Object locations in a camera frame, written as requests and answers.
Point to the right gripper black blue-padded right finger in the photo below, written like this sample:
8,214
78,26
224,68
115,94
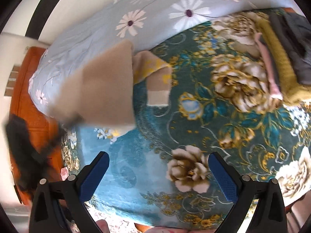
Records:
241,190

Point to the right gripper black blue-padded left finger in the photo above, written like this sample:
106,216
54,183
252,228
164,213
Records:
46,213

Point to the beige fuzzy sweater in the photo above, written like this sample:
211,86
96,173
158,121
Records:
101,92

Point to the orange wooden headboard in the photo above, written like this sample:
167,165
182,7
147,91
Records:
41,128

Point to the pink folded garment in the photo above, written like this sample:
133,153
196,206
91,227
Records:
270,67

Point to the teal floral bed blanket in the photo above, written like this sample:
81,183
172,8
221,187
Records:
219,102

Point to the mustard yellow knit garment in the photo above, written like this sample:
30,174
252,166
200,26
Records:
293,92

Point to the light blue daisy duvet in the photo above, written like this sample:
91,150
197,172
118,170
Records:
146,23

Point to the dark grey folded garment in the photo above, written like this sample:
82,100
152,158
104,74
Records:
293,32

